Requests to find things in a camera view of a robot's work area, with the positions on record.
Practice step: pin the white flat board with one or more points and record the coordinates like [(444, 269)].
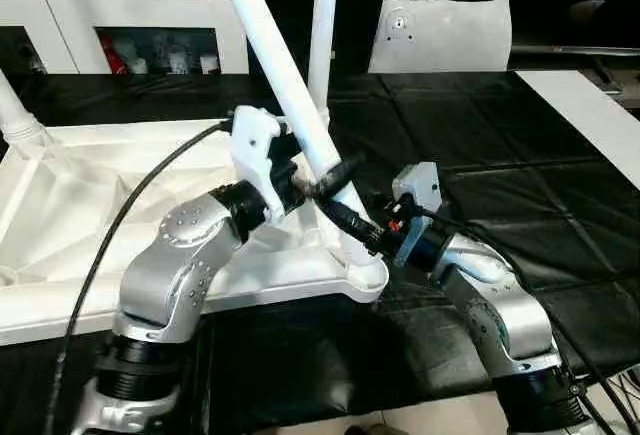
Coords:
[(590, 115)]

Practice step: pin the black cabinet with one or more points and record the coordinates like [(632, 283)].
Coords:
[(290, 5)]

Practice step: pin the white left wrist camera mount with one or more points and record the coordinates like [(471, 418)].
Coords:
[(252, 155)]

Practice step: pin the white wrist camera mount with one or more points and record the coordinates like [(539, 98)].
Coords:
[(417, 185), (252, 155)]

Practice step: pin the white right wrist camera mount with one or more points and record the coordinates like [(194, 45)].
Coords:
[(417, 185)]

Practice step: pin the white plastic table top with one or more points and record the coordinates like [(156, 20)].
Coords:
[(75, 205)]

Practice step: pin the white cabinet with glass doors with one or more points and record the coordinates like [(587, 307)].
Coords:
[(125, 15)]

